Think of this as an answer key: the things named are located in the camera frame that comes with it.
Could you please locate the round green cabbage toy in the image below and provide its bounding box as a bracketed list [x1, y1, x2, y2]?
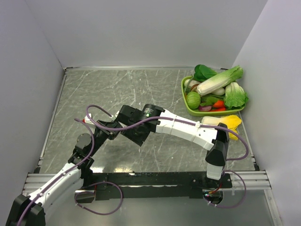
[186, 91, 201, 109]

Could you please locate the orange carrot toy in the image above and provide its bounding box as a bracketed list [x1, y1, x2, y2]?
[212, 100, 225, 108]

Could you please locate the yellow cabbage toy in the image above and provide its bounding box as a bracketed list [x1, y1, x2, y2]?
[201, 115, 242, 133]

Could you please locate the white mushroom toy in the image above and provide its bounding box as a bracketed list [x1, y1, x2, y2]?
[183, 79, 200, 89]

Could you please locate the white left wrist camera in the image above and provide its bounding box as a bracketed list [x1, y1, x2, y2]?
[82, 113, 93, 125]

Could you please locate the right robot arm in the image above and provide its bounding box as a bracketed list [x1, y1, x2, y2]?
[115, 104, 230, 188]

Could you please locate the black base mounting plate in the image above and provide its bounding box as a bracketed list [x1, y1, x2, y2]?
[76, 171, 232, 203]

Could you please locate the green leafy lettuce toy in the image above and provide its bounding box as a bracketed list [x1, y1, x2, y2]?
[224, 82, 248, 109]

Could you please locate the white radish toy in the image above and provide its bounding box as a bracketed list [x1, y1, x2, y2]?
[211, 88, 225, 96]

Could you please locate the aluminium frame rail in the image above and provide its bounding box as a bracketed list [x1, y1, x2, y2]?
[22, 171, 272, 195]

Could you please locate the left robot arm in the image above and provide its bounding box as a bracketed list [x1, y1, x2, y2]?
[6, 119, 123, 226]

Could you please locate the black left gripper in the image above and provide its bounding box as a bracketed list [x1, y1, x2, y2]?
[88, 119, 124, 156]

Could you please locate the large napa cabbage toy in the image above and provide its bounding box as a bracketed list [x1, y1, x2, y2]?
[197, 66, 244, 96]

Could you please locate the purple onion toy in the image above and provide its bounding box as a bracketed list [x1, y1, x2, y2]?
[198, 105, 212, 112]

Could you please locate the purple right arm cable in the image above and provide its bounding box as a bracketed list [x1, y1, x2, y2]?
[86, 105, 249, 209]

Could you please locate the dark green spinach toy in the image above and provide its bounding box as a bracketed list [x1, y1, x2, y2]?
[193, 65, 217, 82]

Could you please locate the green vegetable basket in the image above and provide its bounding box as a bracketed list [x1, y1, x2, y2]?
[181, 75, 246, 117]

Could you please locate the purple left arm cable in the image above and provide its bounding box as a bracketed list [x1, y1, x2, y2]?
[16, 118, 124, 226]

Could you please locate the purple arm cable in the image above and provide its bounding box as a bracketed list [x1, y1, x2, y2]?
[16, 118, 124, 226]
[86, 105, 249, 209]

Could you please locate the red chili toy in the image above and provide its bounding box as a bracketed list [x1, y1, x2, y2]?
[210, 107, 227, 112]

